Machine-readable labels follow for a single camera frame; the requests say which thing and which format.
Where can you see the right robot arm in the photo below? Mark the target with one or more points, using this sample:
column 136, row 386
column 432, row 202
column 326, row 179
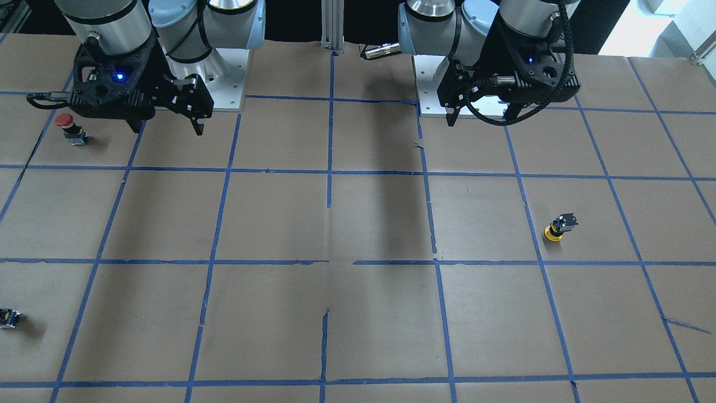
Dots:
column 188, row 31

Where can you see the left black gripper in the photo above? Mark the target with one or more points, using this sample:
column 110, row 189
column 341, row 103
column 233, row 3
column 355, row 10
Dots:
column 480, row 62

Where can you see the small black yellow switch block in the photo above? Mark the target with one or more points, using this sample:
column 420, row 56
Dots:
column 9, row 318

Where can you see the aluminium frame post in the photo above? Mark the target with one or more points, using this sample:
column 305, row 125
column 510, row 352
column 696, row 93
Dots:
column 332, row 14

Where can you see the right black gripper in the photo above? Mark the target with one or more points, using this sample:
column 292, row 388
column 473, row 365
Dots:
column 158, row 74

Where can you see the red push button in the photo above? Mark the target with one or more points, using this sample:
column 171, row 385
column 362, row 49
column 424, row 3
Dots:
column 73, row 133

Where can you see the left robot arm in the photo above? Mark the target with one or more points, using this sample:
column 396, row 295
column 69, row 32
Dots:
column 458, row 30

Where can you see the yellow push button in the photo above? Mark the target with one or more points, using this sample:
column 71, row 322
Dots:
column 559, row 226

